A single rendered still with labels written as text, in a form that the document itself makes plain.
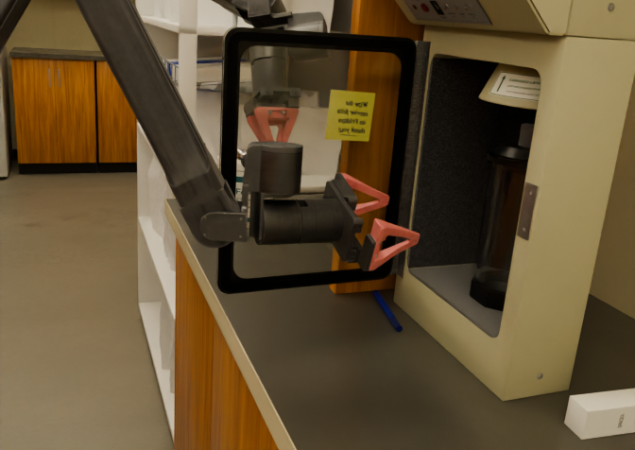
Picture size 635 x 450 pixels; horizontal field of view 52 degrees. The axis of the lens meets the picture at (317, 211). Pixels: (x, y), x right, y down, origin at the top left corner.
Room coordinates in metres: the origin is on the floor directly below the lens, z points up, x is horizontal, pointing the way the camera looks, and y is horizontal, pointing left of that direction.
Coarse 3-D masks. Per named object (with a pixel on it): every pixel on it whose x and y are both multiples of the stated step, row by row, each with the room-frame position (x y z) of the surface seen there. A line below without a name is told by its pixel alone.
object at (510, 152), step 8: (528, 128) 0.91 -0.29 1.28; (520, 136) 0.93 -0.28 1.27; (528, 136) 0.91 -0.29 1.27; (504, 144) 0.92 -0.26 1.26; (512, 144) 0.93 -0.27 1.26; (520, 144) 0.92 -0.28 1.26; (528, 144) 0.91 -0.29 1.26; (496, 152) 0.92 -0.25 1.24; (504, 152) 0.91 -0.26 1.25; (512, 152) 0.90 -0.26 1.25; (520, 152) 0.89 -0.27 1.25; (528, 152) 0.89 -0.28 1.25
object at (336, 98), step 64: (256, 64) 0.94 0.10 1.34; (320, 64) 0.98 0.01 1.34; (384, 64) 1.02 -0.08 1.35; (256, 128) 0.94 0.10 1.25; (320, 128) 0.98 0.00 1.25; (384, 128) 1.02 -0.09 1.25; (320, 192) 0.98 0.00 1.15; (384, 192) 1.03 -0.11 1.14; (256, 256) 0.94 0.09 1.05; (320, 256) 0.99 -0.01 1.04
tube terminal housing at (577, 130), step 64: (576, 0) 0.76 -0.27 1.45; (512, 64) 0.84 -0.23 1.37; (576, 64) 0.77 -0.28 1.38; (576, 128) 0.78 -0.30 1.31; (576, 192) 0.78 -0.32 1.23; (512, 256) 0.79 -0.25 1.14; (576, 256) 0.79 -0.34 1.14; (448, 320) 0.90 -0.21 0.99; (512, 320) 0.77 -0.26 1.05; (576, 320) 0.80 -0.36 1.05; (512, 384) 0.77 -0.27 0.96
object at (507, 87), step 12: (504, 72) 0.90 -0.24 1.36; (516, 72) 0.89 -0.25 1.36; (528, 72) 0.87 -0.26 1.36; (492, 84) 0.91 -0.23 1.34; (504, 84) 0.89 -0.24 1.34; (516, 84) 0.87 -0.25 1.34; (528, 84) 0.86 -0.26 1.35; (540, 84) 0.86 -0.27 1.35; (480, 96) 0.93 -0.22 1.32; (492, 96) 0.90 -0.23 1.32; (504, 96) 0.88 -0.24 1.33; (516, 96) 0.87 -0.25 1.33; (528, 96) 0.86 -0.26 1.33; (528, 108) 0.85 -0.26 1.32
